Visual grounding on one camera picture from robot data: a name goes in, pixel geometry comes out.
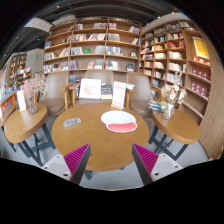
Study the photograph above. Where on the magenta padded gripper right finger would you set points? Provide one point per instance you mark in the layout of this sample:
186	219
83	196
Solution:
152	166

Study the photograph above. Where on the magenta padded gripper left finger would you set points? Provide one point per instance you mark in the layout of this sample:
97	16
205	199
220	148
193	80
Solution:
70	167

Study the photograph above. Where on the stack of books on table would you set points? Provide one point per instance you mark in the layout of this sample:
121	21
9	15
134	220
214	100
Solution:
155	105

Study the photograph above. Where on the beige armchair left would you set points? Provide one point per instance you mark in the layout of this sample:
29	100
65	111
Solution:
56	92

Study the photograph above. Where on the round wooden centre table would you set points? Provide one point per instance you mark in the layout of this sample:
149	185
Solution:
109	150

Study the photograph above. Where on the white picture board with drawing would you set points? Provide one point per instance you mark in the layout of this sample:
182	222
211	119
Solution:
90	89

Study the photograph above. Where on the small white sign left table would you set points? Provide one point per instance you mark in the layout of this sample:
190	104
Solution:
21	100

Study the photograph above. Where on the round wooden left table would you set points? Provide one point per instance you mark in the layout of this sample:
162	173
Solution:
22	124

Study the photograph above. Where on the round wooden right table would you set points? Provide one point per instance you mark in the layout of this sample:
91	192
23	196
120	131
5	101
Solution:
180	127

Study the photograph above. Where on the white and red mouse pad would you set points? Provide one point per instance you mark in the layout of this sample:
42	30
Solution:
119	121

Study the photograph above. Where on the wooden bookshelf right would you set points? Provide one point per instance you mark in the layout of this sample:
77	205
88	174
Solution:
168	47

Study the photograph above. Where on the dark book behind sign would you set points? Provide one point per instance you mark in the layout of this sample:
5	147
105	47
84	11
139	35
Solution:
106	91

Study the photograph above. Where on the large wooden bookshelf centre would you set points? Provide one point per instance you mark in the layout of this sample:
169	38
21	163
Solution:
93	43

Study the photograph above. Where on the glass vase with white flowers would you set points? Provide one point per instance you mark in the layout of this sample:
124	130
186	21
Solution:
172	94

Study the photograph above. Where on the distant wooden bookshelf left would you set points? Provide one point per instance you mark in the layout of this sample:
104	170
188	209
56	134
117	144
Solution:
17	68

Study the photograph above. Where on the round wooden table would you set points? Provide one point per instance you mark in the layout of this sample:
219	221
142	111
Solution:
180	127
22	124
109	150

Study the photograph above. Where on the glass vase with pink flowers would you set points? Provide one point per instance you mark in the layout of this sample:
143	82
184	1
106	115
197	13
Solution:
31	88

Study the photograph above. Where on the beige armchair right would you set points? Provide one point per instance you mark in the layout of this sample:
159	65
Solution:
141	95

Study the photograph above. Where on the yellow poster on shelf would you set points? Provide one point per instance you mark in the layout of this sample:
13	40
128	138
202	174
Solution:
200	47

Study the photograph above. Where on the white sign on wooden stand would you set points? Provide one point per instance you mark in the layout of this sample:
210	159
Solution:
119	90

